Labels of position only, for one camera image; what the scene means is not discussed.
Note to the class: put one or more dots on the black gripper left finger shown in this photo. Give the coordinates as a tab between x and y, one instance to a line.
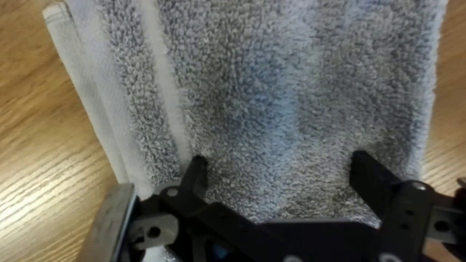
195	180

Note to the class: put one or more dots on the grey towel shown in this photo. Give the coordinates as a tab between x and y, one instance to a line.
275	94

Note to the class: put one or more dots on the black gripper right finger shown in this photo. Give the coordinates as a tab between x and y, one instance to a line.
371	180

